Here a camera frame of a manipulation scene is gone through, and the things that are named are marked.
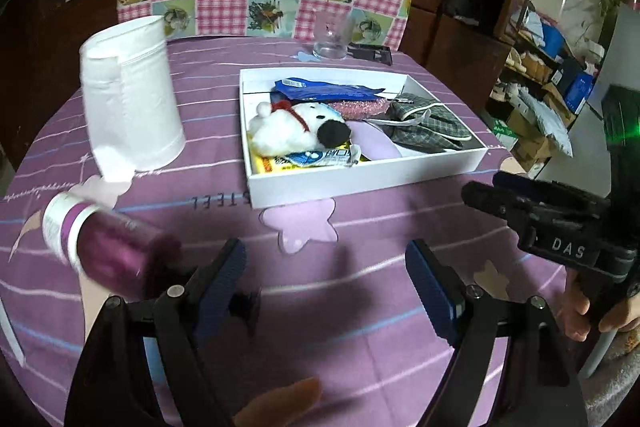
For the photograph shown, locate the blue storage bin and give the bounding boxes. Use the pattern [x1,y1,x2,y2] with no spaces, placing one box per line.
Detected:
[541,26,568,52]

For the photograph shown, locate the white plush dog toy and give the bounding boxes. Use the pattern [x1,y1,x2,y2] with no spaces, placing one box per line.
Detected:
[250,100,353,156]

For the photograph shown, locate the pink glitter scrub cloth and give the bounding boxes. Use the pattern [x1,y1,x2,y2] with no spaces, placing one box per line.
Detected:
[327,99,393,120]

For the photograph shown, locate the grey plaid pouch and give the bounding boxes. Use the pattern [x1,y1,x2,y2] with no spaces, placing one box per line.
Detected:
[370,93,473,154]

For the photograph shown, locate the green and white carton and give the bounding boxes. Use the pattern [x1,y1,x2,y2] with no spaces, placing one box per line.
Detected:
[492,119,518,146]

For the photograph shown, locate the storage shelf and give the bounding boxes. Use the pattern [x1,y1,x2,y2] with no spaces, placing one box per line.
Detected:
[492,7,606,158]

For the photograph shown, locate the white paper roll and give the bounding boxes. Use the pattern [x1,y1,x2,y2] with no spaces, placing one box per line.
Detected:
[80,16,187,182]

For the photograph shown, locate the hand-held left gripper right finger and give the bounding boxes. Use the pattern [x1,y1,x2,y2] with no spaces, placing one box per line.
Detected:
[405,239,588,427]

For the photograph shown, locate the pile of cardboard boxes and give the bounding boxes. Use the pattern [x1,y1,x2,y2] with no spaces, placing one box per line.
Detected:
[507,112,553,172]

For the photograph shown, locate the yellow packet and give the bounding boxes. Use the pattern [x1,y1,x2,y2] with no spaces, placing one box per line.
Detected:
[252,146,371,174]

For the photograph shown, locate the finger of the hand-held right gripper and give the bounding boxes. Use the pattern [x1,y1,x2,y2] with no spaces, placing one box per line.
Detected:
[461,183,521,228]
[492,171,551,200]

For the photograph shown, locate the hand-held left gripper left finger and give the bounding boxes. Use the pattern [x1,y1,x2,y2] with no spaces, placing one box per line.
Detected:
[65,237,248,427]

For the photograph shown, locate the grey plastic mailer bag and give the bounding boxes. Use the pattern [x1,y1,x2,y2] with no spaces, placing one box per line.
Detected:
[517,89,573,155]

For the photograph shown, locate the black clip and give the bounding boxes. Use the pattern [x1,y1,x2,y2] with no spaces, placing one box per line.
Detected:
[346,42,393,66]

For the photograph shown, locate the purple bottle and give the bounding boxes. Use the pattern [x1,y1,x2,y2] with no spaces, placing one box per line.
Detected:
[41,192,183,300]

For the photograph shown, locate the person's right hand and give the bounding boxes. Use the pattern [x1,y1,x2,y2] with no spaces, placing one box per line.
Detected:
[555,272,640,340]

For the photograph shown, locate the clear glass cup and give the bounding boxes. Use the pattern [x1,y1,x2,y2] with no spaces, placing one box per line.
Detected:
[312,11,356,61]

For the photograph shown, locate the white shallow box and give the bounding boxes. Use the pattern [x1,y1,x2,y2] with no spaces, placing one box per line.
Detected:
[238,66,489,210]

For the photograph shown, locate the blue box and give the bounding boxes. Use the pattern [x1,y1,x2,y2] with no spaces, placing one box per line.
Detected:
[567,72,596,114]

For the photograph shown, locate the blue packet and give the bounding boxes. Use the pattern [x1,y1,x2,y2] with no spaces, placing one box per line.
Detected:
[272,78,386,104]

